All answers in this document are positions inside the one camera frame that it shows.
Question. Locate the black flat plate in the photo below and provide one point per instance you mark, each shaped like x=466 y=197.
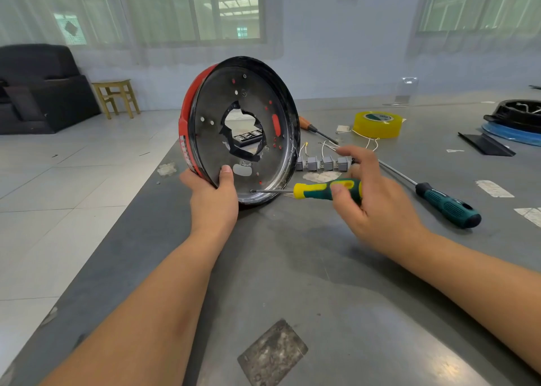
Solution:
x=486 y=144

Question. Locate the red round appliance base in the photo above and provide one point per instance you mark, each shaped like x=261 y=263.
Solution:
x=207 y=102

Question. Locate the crumpled white tape piece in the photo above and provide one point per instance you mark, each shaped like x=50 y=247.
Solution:
x=321 y=177

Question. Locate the narrow white tape strip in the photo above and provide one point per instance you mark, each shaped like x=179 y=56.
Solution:
x=494 y=189

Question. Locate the sheer white curtain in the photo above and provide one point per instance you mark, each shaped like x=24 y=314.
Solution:
x=475 y=43
x=25 y=8

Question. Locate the wide white tape strips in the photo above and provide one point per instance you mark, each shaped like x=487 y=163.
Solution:
x=528 y=217

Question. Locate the black remote control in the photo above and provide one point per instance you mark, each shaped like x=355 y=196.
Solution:
x=247 y=136

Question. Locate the person's left forearm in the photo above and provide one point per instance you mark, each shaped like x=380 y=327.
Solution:
x=127 y=322

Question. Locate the person's right hand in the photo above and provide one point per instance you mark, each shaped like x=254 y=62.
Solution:
x=385 y=217

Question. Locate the black round appliance part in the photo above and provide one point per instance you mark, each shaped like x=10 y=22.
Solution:
x=516 y=115

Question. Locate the small wooden stool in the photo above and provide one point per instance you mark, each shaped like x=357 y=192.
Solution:
x=115 y=84

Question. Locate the small grey rocker switch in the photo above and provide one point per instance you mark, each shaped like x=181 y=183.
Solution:
x=329 y=163
x=314 y=163
x=302 y=163
x=343 y=163

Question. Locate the large barred window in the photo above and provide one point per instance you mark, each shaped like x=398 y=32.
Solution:
x=482 y=3
x=165 y=8

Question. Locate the black armchair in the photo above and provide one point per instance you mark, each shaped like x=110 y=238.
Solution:
x=46 y=90

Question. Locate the person's right forearm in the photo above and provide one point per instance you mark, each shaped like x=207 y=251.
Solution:
x=482 y=297

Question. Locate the yellow tape roll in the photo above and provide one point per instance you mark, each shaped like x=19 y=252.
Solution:
x=365 y=131

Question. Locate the person's left hand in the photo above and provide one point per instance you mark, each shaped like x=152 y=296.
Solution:
x=213 y=208

